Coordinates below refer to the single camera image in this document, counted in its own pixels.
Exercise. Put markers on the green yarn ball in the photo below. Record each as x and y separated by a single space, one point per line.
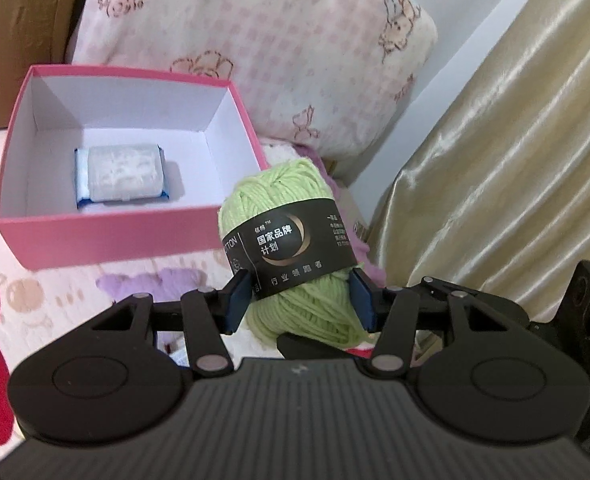
300 310

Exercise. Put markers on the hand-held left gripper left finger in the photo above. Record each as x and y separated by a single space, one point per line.
237 301

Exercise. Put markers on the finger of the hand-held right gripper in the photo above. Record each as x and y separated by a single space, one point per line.
315 349

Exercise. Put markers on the purple plush toy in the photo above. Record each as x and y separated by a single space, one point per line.
150 285

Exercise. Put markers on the pink floral pillow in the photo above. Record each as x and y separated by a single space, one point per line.
255 35

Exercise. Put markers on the brown pillow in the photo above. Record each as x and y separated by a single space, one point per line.
20 25

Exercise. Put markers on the pink cardboard box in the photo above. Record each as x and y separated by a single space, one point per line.
125 240

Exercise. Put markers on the gold satin curtain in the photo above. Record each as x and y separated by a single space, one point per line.
500 135

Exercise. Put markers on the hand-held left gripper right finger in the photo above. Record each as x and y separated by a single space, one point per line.
362 301

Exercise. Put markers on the blue wet wipes pack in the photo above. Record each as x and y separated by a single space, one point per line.
81 180

